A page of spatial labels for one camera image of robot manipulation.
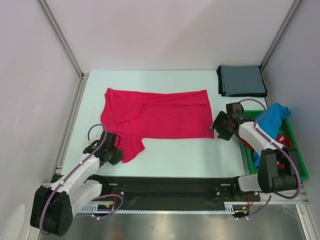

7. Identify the right aluminium frame post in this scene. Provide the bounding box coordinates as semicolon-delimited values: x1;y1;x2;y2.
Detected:
260;0;303;72

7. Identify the pink t shirt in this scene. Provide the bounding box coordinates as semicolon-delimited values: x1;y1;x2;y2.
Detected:
100;88;215;163

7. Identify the dark red t shirt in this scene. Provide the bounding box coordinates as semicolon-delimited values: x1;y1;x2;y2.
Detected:
237;134;295;170

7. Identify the blue t shirt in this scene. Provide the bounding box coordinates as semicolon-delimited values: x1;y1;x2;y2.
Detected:
252;102;292;168

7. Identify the left aluminium frame post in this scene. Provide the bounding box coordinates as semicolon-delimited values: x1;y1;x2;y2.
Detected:
36;0;84;79

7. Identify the aluminium frame post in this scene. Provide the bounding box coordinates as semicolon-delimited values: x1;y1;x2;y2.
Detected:
36;0;84;79
260;0;303;72

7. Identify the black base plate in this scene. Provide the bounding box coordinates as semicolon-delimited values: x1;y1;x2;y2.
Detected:
90;175;261;211

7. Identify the green plastic bin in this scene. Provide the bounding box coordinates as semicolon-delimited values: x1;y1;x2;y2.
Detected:
239;109;309;181

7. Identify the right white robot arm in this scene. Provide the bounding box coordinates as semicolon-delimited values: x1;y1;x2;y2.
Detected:
211;101;302;201

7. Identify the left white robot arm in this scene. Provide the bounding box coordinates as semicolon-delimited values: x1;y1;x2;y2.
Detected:
30;131;124;237

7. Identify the folded black t shirt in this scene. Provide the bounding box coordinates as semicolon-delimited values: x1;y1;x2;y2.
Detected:
216;65;268;98

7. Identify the white cable duct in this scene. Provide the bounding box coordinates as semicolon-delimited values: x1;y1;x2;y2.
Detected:
79;201;254;215

